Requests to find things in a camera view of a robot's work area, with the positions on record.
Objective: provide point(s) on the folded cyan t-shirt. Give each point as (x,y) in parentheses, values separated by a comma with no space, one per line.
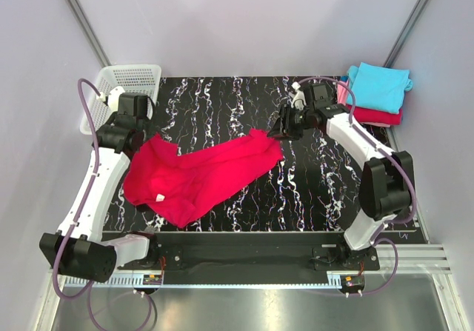
(379,88)

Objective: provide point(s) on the aluminium extrusion rail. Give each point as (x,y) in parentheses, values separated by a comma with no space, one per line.
(414,258)

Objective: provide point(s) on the folded pink t-shirt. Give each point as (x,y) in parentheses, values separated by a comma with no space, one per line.
(342,96)

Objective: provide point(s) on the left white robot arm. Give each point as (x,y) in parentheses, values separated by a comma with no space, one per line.
(77,249)

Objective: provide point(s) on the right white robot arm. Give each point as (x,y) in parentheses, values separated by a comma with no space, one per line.
(386,192)

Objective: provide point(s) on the red t-shirt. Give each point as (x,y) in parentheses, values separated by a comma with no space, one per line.
(378,118)
(183,188)

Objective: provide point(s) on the black marbled table mat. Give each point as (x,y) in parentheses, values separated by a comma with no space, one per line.
(314,188)

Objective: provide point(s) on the white plastic perforated basket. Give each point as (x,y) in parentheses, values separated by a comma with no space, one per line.
(134,78)

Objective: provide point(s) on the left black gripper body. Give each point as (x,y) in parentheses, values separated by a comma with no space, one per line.
(147,124)

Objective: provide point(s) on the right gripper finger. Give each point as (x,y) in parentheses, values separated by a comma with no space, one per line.
(280,127)
(296,127)

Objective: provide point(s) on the folded red t-shirt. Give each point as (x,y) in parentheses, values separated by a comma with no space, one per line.
(378,118)

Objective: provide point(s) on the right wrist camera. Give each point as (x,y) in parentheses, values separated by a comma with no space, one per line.
(298,101)

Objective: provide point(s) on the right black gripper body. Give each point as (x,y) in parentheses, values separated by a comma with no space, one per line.
(305,115)

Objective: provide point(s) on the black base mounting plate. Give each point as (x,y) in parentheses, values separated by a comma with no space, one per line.
(213,275)

